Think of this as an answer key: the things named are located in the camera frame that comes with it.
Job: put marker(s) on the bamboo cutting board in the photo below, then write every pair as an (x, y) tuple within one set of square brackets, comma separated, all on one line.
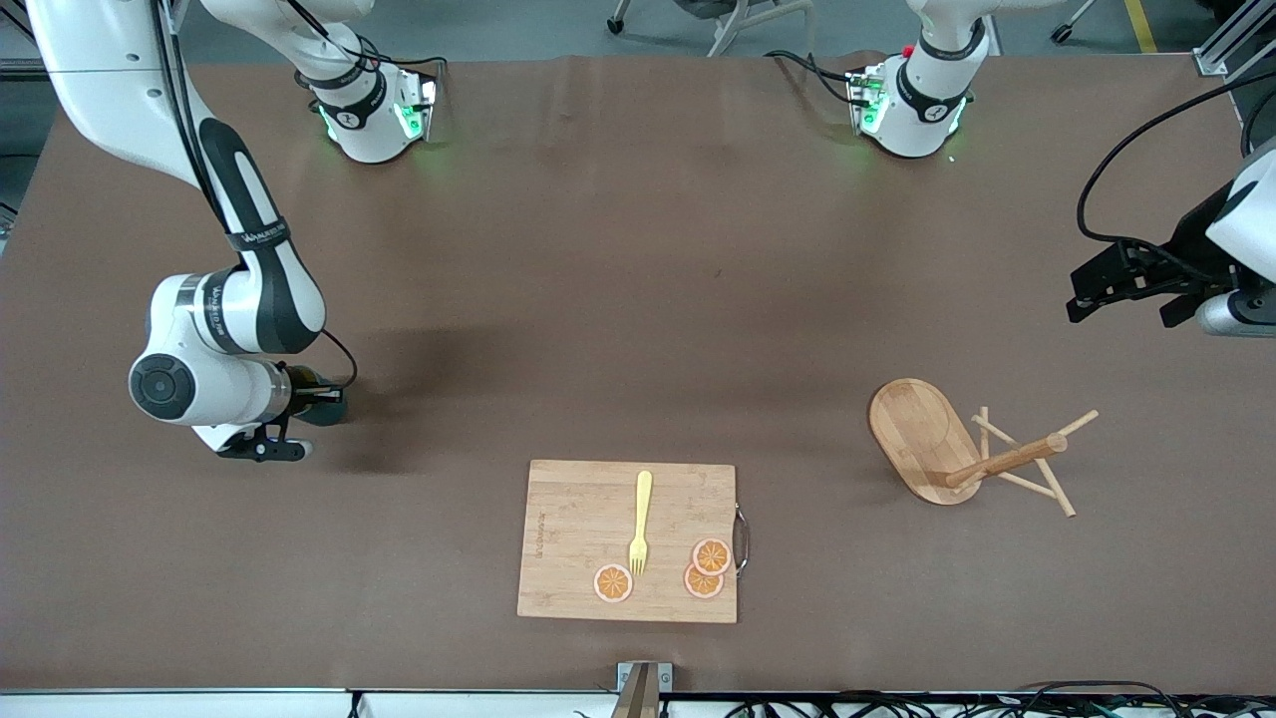
[(578, 538)]

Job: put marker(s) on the grey office chair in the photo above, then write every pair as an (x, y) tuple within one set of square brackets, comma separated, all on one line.
[(720, 42)]

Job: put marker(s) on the yellow plastic fork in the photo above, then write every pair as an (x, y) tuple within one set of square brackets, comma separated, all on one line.
[(643, 499)]

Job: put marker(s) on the wooden mug tree rack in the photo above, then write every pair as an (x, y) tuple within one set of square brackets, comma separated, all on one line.
[(917, 434)]

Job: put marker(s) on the aluminium camera mast bracket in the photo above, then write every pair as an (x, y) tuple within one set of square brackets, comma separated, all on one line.
[(641, 688)]

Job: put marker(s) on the teal mug yellow inside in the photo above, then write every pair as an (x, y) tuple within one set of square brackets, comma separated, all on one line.
[(327, 414)]

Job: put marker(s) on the aluminium frame profile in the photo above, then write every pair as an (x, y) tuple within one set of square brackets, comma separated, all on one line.
[(1211, 60)]

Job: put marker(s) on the orange slice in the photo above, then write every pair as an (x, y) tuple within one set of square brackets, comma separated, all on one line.
[(613, 583), (701, 586), (712, 556)]

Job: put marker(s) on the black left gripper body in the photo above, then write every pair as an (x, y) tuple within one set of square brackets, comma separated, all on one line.
[(1188, 245)]

